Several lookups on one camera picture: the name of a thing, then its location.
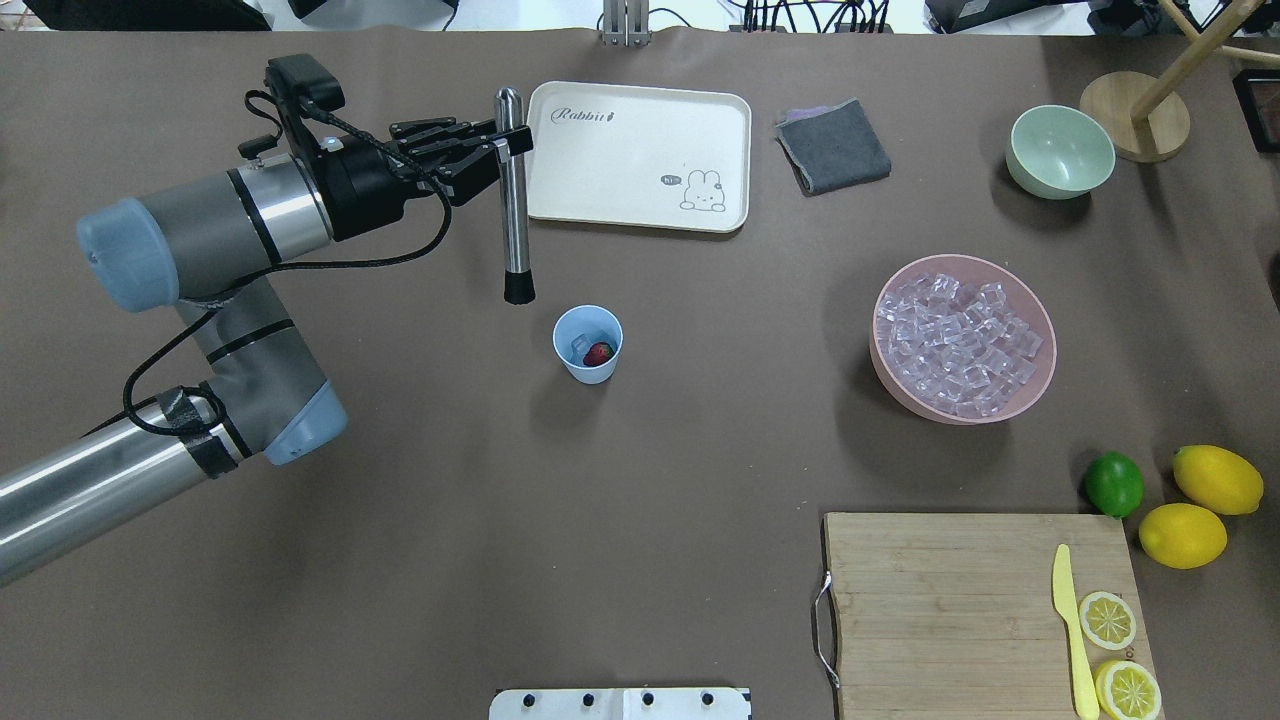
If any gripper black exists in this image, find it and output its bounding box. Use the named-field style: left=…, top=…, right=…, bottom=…
left=316, top=117, right=534, bottom=242

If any steel muddler black tip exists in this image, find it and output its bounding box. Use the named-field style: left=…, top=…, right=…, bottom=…
left=494, top=86, right=536, bottom=305

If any red strawberry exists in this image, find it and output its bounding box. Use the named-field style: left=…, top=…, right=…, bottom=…
left=581, top=341, right=614, bottom=368

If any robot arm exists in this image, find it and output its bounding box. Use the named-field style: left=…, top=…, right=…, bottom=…
left=3, top=105, right=536, bottom=584

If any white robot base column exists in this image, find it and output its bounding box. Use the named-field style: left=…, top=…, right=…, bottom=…
left=488, top=685, right=753, bottom=719

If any light blue plastic cup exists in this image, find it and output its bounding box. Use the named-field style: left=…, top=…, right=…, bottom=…
left=552, top=305, right=625, bottom=386

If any pink bowl of ice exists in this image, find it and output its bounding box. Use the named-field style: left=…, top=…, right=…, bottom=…
left=870, top=254, right=1057, bottom=425

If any cream rabbit tray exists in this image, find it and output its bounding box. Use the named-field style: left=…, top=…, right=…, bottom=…
left=526, top=81, right=753, bottom=234

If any grey folded cloth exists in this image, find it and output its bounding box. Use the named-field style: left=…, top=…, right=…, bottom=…
left=774, top=97, right=892, bottom=196

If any mint green bowl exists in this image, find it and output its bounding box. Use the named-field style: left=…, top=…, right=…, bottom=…
left=1005, top=105, right=1116, bottom=200

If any bamboo cutting board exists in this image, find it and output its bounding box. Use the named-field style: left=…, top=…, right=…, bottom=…
left=822, top=512, right=1143, bottom=719

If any green lime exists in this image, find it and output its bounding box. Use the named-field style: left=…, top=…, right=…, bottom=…
left=1083, top=451, right=1146, bottom=519

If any lemon slice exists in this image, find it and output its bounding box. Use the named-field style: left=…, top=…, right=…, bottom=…
left=1079, top=591, right=1138, bottom=651
left=1094, top=660, right=1164, bottom=719

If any dark wooden glass tray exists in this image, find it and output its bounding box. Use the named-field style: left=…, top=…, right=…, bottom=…
left=1233, top=68, right=1279, bottom=154

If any yellow lemon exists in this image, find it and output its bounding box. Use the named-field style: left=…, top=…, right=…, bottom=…
left=1138, top=503, right=1228, bottom=570
left=1172, top=445, right=1265, bottom=516

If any yellow plastic knife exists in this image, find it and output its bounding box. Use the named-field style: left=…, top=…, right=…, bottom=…
left=1051, top=544, right=1101, bottom=719

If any aluminium frame post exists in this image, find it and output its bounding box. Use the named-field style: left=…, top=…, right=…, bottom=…
left=599, top=0, right=652, bottom=47

